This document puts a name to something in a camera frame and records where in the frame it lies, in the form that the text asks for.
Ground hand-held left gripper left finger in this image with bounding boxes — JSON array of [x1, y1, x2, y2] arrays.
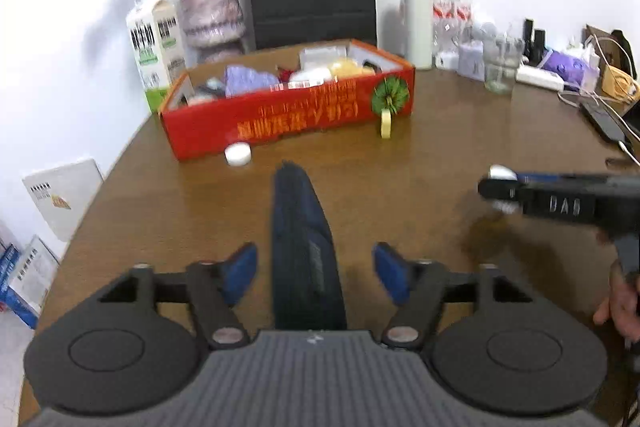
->
[[95, 243, 258, 350]]

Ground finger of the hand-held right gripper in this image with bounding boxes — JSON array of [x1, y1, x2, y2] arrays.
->
[[477, 164, 567, 215]]

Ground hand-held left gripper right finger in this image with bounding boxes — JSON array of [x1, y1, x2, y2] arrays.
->
[[372, 243, 533, 350]]

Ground dark blue case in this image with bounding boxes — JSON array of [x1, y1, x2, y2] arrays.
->
[[270, 161, 348, 332]]

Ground red cardboard box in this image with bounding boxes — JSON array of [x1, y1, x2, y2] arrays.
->
[[159, 38, 417, 162]]

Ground floral patterned pouch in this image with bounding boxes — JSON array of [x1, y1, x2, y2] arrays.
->
[[192, 78, 226, 100]]

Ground purple knitted pouch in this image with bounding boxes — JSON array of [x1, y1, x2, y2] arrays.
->
[[224, 65, 281, 98]]

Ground yellow and white plush toy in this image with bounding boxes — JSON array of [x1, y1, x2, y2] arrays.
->
[[287, 57, 376, 88]]

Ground wooden desktop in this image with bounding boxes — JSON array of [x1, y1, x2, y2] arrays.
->
[[20, 37, 640, 427]]

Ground person's right hand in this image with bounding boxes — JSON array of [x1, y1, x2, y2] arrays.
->
[[592, 259, 640, 353]]

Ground black phone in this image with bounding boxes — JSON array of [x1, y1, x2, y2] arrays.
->
[[580, 99, 628, 142]]

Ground glass jar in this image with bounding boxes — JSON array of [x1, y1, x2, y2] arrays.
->
[[484, 34, 521, 95]]

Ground white round cap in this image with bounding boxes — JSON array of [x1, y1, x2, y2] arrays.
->
[[224, 142, 253, 166]]

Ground white power strip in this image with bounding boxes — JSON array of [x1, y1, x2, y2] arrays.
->
[[515, 64, 566, 90]]

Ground purple tissue packet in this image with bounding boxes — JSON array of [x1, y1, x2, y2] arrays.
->
[[540, 47, 601, 92]]

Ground black small bottles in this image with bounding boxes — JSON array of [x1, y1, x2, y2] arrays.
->
[[521, 19, 548, 62]]

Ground brown cardboard box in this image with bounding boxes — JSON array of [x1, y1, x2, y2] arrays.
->
[[582, 24, 640, 80]]

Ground white thermos bottle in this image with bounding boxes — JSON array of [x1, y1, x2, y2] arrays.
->
[[402, 0, 435, 71]]

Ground clear water bottle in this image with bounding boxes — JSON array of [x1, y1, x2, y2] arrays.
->
[[447, 0, 474, 38], [432, 0, 453, 58]]

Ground white boxes on floor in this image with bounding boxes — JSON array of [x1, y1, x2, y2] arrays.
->
[[21, 158, 105, 243]]

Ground blue and white boxes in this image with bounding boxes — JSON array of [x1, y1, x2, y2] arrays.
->
[[0, 219, 61, 330]]

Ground clear plastic box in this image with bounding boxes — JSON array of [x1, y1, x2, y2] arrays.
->
[[299, 46, 348, 70]]

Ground white milk carton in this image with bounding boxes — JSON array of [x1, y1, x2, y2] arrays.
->
[[125, 0, 188, 114]]

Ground purple ceramic vase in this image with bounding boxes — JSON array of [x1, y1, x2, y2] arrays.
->
[[177, 0, 247, 65]]

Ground yellow coiled cable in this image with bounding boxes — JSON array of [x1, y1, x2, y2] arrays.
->
[[600, 67, 640, 104]]

